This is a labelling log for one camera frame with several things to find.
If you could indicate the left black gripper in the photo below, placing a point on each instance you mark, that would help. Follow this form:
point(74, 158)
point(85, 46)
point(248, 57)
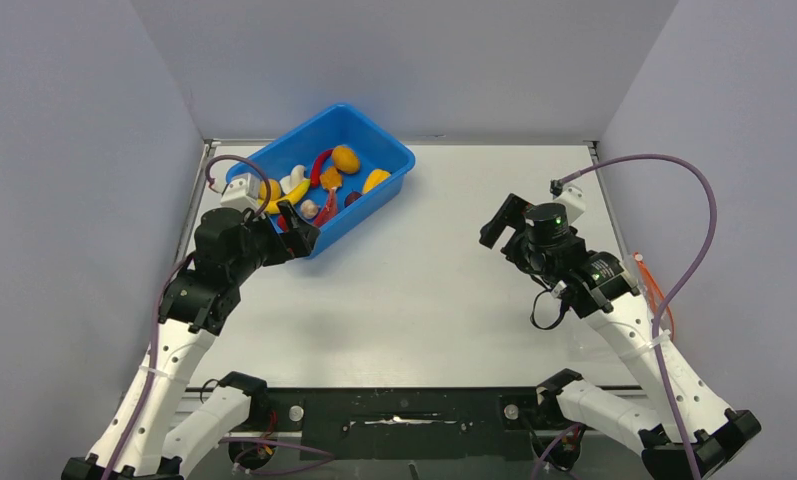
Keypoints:
point(300, 239)

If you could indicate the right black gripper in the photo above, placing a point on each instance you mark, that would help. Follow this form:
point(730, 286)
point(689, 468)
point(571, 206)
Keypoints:
point(510, 213)

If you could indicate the yellow toy banana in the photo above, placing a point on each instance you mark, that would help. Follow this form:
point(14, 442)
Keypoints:
point(296, 195)

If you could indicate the yellow-orange toy ball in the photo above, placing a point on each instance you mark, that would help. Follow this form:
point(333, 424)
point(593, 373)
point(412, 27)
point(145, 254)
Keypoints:
point(270, 190)

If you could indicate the red toy chili pepper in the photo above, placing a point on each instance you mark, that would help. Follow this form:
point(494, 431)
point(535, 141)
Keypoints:
point(316, 170)

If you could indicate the clear zip bag orange zipper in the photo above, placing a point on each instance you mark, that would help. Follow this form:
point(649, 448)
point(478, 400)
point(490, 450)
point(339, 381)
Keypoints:
point(654, 294)

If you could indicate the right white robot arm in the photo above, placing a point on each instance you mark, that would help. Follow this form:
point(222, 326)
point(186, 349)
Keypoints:
point(687, 431)

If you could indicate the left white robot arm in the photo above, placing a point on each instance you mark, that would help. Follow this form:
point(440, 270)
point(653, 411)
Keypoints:
point(141, 442)

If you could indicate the beige toy garlic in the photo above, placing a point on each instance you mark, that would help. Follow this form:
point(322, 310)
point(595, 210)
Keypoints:
point(309, 209)

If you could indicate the red toy watermelon slice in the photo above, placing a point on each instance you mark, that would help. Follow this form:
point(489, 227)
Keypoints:
point(329, 210)

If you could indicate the white toy mushroom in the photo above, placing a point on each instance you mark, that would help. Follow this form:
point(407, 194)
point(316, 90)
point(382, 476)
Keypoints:
point(291, 181)

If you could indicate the dark purple toy fruit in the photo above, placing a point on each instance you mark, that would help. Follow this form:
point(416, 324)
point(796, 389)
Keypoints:
point(352, 197)

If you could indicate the blue plastic bin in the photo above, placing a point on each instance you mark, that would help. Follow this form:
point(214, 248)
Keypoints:
point(341, 124)

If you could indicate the orange toy mango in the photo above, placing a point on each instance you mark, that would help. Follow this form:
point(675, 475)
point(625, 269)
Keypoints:
point(345, 160)

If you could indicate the yellow toy pepper slice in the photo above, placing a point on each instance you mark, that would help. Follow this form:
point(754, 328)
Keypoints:
point(374, 179)

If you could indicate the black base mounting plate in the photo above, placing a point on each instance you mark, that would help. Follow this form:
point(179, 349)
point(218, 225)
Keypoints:
point(498, 423)

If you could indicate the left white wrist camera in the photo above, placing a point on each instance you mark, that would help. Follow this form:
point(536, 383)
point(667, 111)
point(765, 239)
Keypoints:
point(242, 193)

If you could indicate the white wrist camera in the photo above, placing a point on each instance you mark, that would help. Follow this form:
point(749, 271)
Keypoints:
point(571, 197)
point(242, 193)

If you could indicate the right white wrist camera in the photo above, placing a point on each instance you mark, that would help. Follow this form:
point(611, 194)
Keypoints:
point(571, 197)

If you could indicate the aluminium table frame rail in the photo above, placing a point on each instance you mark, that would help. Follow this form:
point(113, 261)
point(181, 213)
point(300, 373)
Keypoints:
point(194, 200)

